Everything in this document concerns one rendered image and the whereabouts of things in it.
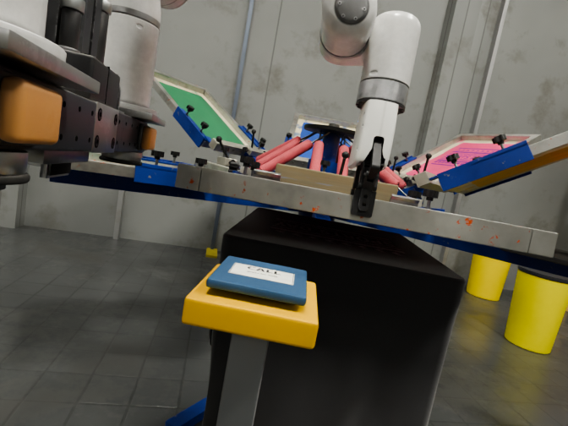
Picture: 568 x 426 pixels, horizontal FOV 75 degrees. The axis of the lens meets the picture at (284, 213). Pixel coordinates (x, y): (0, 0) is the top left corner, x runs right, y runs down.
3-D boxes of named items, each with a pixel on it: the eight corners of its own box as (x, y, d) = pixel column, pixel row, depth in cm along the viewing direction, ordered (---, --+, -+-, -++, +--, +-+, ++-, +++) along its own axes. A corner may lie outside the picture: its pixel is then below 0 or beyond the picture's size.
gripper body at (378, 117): (352, 103, 63) (340, 168, 63) (363, 84, 53) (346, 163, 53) (397, 111, 63) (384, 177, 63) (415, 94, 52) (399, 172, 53)
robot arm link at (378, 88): (355, 92, 63) (352, 108, 63) (363, 74, 54) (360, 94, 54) (399, 100, 63) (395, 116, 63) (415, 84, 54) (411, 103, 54)
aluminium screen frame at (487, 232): (553, 258, 56) (559, 232, 55) (174, 186, 58) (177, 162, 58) (406, 221, 134) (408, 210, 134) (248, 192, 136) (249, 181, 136)
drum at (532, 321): (488, 330, 327) (507, 261, 320) (527, 335, 334) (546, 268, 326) (524, 354, 288) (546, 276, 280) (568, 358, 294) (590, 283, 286)
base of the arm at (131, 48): (52, 94, 61) (62, -5, 59) (80, 104, 74) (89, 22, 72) (150, 113, 64) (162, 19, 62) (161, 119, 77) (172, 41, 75)
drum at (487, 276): (484, 291, 470) (498, 239, 461) (510, 304, 427) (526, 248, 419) (455, 286, 461) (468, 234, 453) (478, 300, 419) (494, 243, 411)
